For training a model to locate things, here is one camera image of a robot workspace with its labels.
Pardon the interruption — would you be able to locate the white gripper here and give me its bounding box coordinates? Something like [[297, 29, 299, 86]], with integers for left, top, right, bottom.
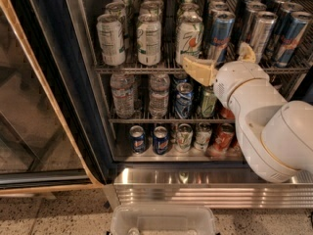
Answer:
[[182, 42, 269, 108]]

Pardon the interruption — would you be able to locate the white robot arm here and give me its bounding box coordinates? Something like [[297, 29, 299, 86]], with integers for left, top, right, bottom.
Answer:
[[182, 43, 313, 183]]

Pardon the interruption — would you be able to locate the green soda can middle shelf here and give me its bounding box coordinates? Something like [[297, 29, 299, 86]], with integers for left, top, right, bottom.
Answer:
[[200, 86, 217, 118]]

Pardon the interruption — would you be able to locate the white 7up can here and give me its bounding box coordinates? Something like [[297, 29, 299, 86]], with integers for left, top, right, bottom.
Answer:
[[175, 15, 203, 66], [175, 123, 193, 153]]

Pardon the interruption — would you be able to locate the blue pepsi can middle shelf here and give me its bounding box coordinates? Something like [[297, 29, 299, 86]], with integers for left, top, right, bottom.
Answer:
[[174, 82, 194, 119]]

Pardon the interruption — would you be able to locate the red coca-cola can middle shelf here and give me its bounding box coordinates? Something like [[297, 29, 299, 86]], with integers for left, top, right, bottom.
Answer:
[[219, 107, 235, 119]]

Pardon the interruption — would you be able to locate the silver redbull can front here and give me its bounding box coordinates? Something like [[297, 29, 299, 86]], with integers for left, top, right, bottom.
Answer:
[[246, 11, 278, 64]]

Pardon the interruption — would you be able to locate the silver redbull can second row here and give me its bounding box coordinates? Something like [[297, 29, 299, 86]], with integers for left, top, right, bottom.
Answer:
[[236, 1, 266, 53]]

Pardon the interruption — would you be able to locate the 7up can second row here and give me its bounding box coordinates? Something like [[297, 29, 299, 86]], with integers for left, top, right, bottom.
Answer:
[[177, 3, 200, 19]]

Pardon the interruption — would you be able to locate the white green can bottom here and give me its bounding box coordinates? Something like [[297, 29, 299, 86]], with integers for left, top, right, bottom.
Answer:
[[194, 122, 212, 151]]

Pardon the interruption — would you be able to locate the left coca-cola can bottom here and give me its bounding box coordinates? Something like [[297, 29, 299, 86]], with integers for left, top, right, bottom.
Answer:
[[213, 123, 235, 153]]

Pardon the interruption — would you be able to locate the right redbull can second row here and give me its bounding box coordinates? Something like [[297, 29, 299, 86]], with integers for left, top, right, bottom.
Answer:
[[265, 2, 304, 59]]

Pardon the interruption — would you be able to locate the white 7up can bottom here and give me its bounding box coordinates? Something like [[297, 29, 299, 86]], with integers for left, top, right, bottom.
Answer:
[[175, 123, 193, 153]]

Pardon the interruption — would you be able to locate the white can second row middle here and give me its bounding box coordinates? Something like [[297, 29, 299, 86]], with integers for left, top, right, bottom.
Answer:
[[139, 1, 161, 22]]

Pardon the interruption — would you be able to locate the white can second row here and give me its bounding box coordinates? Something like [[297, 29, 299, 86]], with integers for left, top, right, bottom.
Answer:
[[139, 1, 161, 22], [105, 1, 129, 49]]

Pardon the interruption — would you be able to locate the pepsi can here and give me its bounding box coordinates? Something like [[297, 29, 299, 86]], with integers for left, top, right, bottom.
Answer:
[[153, 126, 168, 155], [129, 125, 146, 154]]

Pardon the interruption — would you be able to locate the stainless steel beverage fridge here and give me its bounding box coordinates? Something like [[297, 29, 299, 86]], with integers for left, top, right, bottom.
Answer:
[[66, 0, 313, 209]]

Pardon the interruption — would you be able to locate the left pepsi can bottom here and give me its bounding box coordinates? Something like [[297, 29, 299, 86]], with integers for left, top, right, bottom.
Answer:
[[129, 125, 146, 154]]

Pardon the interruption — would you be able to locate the white can second row left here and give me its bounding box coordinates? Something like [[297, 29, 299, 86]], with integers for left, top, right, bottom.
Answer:
[[105, 1, 129, 49]]

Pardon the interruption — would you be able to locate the white front-left soda can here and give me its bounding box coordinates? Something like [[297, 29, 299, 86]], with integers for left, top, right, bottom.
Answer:
[[97, 14, 125, 66]]

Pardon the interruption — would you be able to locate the open glass fridge door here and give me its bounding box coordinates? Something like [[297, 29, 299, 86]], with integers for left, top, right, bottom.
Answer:
[[0, 0, 111, 194]]

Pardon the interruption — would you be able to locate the water bottle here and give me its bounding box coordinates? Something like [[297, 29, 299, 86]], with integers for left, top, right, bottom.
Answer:
[[149, 73, 170, 118], [111, 73, 134, 118]]

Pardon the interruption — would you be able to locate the left water bottle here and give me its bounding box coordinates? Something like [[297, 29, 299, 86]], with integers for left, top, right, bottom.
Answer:
[[111, 73, 134, 118]]

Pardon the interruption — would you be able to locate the clear plastic bin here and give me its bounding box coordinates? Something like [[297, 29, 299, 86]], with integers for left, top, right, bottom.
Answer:
[[111, 204, 216, 235]]

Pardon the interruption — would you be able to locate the top wire shelf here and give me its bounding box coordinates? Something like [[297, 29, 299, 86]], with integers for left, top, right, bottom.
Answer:
[[93, 42, 313, 75]]

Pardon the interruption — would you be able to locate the wire shelf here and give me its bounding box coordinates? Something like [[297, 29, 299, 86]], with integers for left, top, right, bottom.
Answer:
[[93, 42, 313, 75], [109, 111, 235, 124]]

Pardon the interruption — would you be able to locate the middle wire shelf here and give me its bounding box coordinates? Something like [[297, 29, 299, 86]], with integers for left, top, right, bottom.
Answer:
[[109, 111, 235, 124]]

